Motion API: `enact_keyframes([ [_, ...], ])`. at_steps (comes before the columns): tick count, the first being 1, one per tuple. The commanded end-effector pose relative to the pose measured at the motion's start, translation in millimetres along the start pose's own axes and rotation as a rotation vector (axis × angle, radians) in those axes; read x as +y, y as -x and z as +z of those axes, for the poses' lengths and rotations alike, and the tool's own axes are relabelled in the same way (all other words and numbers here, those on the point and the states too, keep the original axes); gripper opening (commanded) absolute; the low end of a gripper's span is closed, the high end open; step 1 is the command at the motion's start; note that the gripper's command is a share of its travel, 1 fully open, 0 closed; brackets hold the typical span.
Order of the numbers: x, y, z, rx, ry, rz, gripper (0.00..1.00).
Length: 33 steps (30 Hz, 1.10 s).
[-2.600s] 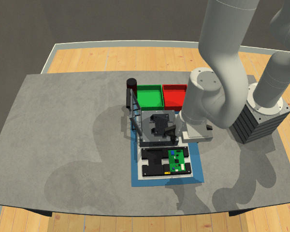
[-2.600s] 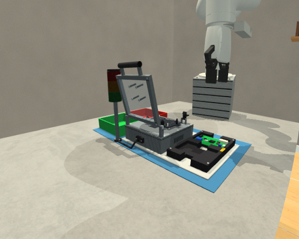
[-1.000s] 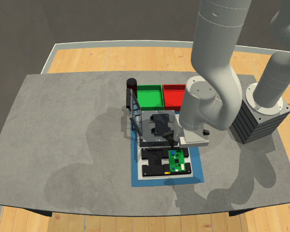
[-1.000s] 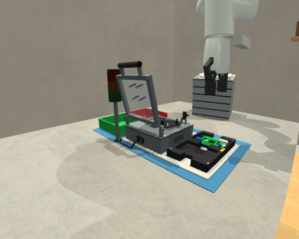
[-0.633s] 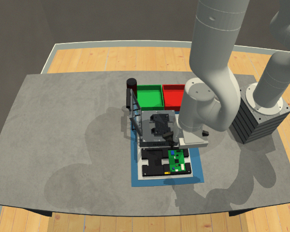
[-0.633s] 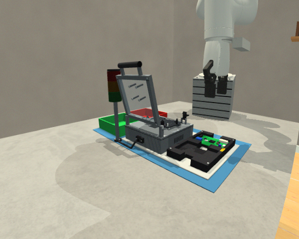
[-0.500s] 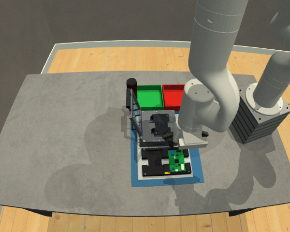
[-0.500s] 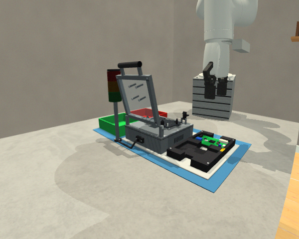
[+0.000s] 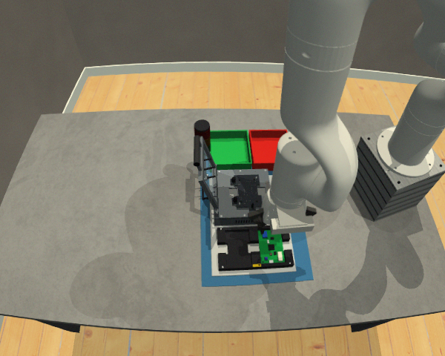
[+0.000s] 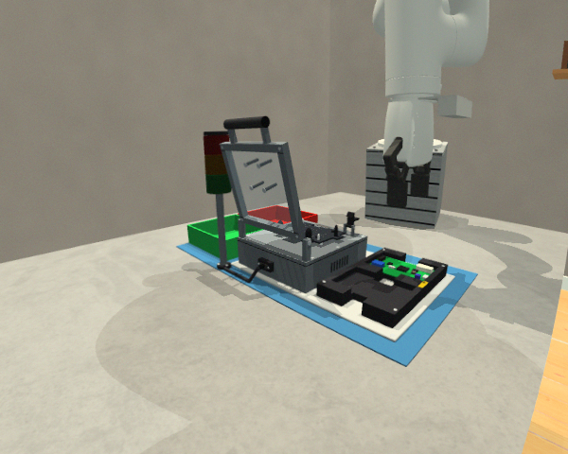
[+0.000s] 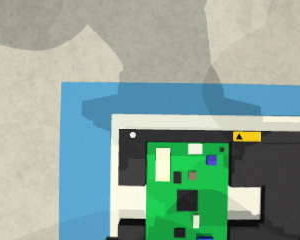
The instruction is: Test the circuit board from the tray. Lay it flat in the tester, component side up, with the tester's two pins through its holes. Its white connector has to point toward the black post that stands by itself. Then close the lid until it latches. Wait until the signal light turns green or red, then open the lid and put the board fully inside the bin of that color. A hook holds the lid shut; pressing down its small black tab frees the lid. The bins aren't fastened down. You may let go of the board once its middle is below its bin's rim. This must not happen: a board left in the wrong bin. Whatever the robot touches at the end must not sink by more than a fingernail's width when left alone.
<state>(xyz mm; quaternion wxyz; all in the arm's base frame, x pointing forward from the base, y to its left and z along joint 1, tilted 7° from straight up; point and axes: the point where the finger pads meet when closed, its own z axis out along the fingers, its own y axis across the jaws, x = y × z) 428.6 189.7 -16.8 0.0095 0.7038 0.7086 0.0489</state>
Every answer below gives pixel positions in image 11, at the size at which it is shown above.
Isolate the green circuit board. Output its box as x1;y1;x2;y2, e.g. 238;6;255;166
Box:
146;142;229;240

